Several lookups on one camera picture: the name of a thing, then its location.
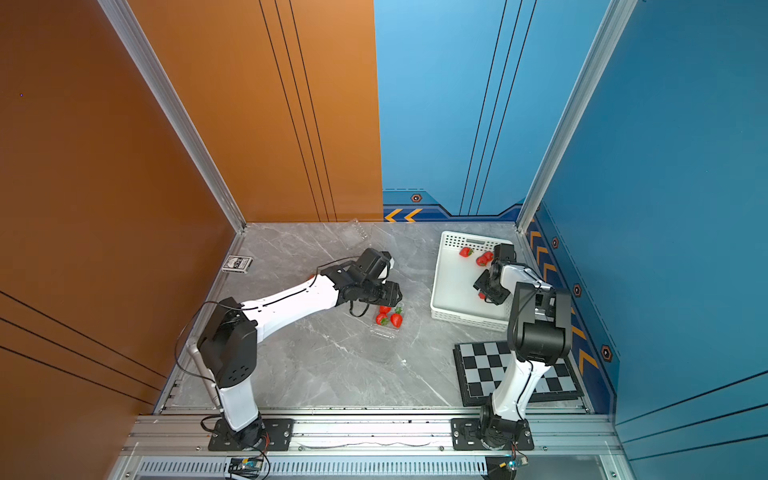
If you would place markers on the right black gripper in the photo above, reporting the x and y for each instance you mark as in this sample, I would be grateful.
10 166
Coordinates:
497 298

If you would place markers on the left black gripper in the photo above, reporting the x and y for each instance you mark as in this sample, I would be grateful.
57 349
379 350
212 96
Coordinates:
392 294

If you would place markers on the white perforated plastic basket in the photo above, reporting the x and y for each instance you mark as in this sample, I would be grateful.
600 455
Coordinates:
454 299

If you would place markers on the strawberry seven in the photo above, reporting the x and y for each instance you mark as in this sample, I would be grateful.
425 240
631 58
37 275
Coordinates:
396 319

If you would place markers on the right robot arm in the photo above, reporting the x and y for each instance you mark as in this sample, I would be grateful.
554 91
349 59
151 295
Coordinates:
539 334

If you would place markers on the strawberry two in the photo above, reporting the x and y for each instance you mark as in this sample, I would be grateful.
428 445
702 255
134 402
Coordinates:
484 259

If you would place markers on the black white checkerboard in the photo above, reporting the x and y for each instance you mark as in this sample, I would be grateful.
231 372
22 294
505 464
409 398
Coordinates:
481 367

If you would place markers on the right green circuit board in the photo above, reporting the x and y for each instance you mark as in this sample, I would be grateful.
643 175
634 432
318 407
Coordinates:
510 465

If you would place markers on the green circuit board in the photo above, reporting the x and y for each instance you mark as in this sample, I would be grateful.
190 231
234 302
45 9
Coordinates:
510 465
247 468

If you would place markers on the grey metal cylinder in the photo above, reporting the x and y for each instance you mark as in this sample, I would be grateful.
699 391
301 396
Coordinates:
204 373

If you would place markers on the left green circuit board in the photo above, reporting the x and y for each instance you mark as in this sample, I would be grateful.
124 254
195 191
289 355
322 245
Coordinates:
247 468

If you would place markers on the clear clamshell near wall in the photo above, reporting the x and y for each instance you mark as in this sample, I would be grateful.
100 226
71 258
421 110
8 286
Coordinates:
355 235

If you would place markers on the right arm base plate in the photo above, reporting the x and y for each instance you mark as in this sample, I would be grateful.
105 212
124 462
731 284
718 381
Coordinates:
469 434

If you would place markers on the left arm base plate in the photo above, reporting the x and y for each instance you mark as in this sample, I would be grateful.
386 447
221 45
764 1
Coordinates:
264 435

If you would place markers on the aluminium front rail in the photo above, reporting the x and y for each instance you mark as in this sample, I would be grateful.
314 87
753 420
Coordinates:
385 432

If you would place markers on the right aluminium corner post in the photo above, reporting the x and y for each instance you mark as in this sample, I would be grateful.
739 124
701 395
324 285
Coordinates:
601 50

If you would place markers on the aluminium corner post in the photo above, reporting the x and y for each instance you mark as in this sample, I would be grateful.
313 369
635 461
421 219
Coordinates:
601 50
127 27

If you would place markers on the left aluminium corner post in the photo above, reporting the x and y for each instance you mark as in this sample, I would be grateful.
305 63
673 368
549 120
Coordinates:
127 27

